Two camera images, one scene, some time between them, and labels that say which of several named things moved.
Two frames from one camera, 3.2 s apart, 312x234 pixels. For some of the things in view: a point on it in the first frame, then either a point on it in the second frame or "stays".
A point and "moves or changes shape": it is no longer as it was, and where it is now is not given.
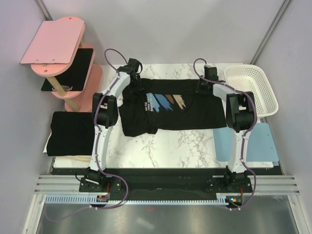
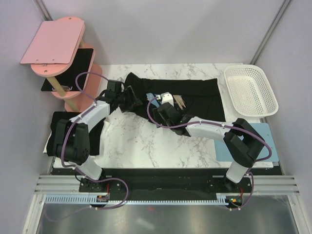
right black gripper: (198, 89) to (157, 116)
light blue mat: (260, 146) stays
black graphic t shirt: (169, 104) moves or changes shape
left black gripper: (140, 87) to (132, 101)
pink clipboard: (53, 42) stays
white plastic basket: (246, 78) stays
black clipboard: (75, 78) stays
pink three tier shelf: (77, 101) stays
